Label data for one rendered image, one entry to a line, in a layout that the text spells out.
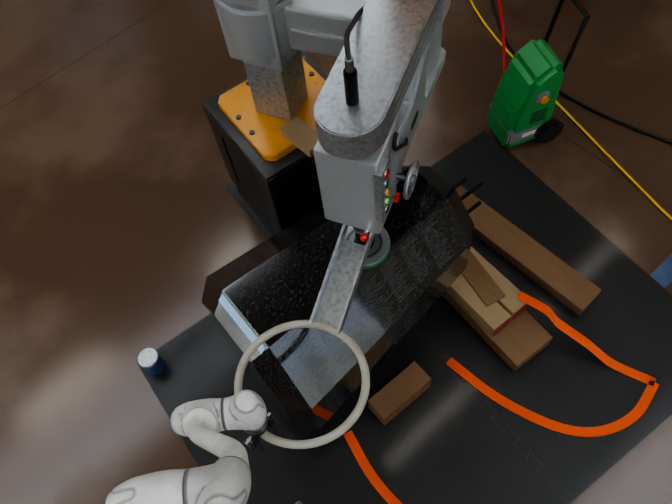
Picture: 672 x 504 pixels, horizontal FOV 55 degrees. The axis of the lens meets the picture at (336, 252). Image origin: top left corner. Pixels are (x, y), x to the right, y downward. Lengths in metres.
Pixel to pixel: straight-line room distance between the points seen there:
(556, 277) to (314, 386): 1.47
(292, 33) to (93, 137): 2.11
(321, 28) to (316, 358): 1.29
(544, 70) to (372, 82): 1.78
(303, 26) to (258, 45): 0.20
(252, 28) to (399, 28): 0.71
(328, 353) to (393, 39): 1.24
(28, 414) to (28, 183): 1.48
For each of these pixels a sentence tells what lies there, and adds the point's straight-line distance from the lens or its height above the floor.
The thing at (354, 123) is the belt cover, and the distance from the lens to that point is 1.94.
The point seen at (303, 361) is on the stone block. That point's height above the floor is 0.70.
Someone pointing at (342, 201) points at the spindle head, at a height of 1.27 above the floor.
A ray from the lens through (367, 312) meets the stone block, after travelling 2.69.
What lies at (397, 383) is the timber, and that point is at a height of 0.14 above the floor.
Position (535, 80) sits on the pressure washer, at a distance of 3.70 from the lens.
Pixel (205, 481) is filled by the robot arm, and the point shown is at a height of 1.67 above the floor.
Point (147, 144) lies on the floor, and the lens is 4.32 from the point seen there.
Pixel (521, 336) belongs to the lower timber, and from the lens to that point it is 3.34.
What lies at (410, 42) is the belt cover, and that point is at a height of 1.67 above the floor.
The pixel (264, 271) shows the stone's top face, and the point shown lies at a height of 0.80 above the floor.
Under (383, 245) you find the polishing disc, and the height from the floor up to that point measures 0.83.
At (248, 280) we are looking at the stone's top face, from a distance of 2.69.
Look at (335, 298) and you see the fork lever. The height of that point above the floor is 0.90.
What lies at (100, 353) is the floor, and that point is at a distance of 3.69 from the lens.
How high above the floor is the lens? 3.15
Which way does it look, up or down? 61 degrees down
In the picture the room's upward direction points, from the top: 9 degrees counter-clockwise
